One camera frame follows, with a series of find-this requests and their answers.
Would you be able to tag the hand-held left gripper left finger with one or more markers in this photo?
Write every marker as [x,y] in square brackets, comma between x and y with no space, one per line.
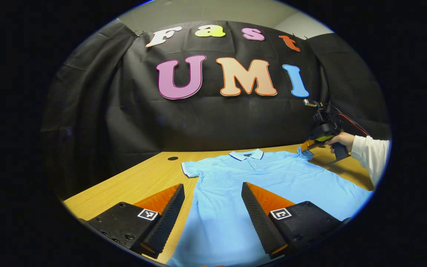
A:
[165,222]

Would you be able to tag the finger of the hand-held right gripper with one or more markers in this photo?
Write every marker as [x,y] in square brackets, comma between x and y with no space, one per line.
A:
[310,144]

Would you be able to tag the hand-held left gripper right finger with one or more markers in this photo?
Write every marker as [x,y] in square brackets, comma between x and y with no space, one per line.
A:
[258,222]

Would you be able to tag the light blue T-shirt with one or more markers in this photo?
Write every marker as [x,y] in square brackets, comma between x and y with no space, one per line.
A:
[258,185]

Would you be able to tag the black round table grommet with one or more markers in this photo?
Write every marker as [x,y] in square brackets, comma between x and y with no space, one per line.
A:
[172,158]

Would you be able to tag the black backdrop cloth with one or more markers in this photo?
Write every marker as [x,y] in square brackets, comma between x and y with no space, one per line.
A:
[213,122]

